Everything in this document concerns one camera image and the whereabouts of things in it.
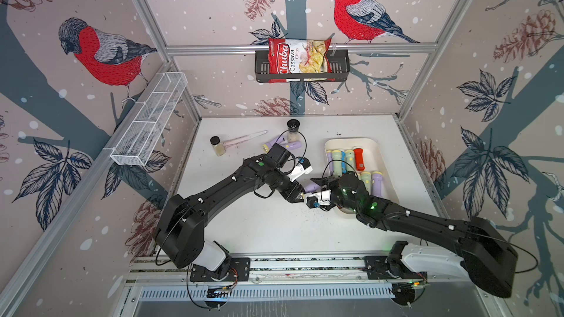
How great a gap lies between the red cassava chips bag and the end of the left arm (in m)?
0.37

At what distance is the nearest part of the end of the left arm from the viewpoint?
2.17 ft

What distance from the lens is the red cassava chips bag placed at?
0.87 metres
